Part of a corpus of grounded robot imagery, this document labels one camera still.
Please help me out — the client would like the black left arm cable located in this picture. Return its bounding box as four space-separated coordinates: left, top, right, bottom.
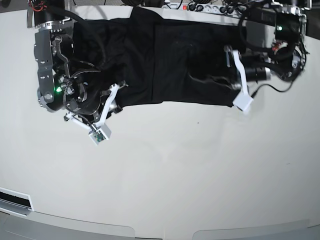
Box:
237 9 273 55

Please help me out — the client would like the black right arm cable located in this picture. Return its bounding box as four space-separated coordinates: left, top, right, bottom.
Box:
44 4 108 71

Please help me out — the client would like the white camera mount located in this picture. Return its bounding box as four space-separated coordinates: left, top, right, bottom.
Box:
64 81 128 145
224 45 254 115

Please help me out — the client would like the white power strip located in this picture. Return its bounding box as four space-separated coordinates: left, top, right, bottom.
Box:
162 0 247 17

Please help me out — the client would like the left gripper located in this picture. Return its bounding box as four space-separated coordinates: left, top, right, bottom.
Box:
240 55 271 83

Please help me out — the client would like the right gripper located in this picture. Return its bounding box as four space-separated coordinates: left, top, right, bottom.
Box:
66 79 123 121

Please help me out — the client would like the white slotted table bracket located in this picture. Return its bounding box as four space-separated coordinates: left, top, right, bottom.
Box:
0 187 35 217

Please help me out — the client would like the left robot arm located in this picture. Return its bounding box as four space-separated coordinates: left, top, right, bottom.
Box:
237 0 313 83

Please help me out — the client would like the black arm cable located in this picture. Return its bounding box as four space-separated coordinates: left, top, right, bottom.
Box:
44 4 108 71
237 9 273 55

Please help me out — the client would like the black t-shirt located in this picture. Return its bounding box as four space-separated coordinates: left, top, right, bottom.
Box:
83 7 246 107

